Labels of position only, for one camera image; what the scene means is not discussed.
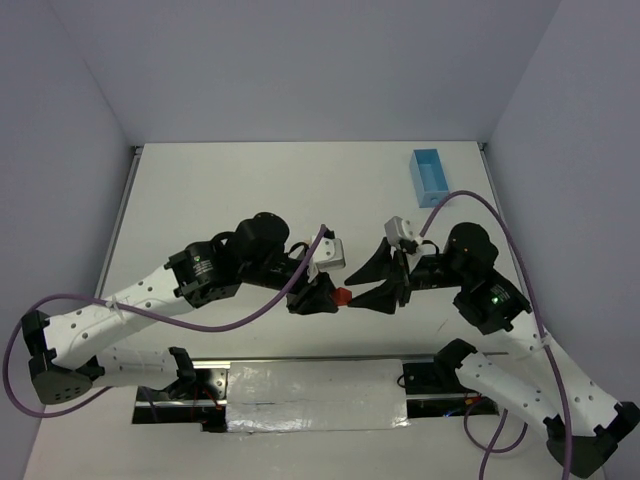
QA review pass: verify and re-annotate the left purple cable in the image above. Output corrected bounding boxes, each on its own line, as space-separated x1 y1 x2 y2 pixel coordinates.
3 223 335 419

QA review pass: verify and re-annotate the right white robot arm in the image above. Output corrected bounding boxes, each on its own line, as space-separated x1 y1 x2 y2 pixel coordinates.
346 217 639 479

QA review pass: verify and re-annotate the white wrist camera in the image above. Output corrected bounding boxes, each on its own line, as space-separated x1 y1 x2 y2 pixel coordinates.
309 237 346 273
384 216 423 255

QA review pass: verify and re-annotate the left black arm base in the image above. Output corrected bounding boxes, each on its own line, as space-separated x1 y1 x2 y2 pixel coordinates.
131 360 231 433

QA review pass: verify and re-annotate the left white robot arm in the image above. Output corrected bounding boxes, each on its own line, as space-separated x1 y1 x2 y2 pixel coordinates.
20 212 346 405

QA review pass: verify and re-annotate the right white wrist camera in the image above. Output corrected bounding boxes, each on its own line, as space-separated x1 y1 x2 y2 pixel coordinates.
384 216 423 255

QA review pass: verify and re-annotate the plain red wood block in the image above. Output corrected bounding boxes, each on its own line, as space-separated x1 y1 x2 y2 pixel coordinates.
331 287 353 307

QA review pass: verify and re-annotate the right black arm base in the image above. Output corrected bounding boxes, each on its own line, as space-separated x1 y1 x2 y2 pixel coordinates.
396 339 498 419

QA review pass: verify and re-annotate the aluminium table edge rail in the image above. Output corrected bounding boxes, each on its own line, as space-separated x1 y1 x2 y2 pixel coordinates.
477 142 548 348

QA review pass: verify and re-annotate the silver tape strip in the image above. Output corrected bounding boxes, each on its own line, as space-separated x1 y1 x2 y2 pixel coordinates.
226 359 409 433

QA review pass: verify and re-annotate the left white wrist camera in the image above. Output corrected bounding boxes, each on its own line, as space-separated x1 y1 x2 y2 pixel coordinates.
309 237 346 273

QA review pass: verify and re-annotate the light blue plastic box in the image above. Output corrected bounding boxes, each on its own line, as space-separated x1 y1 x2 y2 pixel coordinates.
409 149 450 208

